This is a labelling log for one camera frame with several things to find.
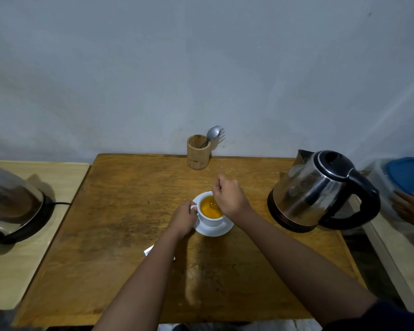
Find person's right hand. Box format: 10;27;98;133
212;174;253;223

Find person's left hand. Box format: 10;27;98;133
168;199;198;239

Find white tea cup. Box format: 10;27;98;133
190;191;227;227

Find person's left forearm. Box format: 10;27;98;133
92;228;188;331

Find person's right forearm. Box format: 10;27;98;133
234;207;378;328

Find amber tea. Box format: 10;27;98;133
200;196;224;220

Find white saucer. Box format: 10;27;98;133
193;216;234;237

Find bamboo cutlery holder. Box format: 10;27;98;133
187;134;212;171

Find silver spoon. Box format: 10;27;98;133
200;126;223;149

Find white paper packet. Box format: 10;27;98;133
144;245;176;262

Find black kettle base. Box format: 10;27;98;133
0;194;55;245

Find plain steel kettle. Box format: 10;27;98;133
0;162;44;253

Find clear container with blue lid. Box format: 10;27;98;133
367;157;414;221

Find dark sleeve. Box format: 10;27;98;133
324;301;414;331

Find steel kettle with black handle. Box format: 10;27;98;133
267;149;381;234

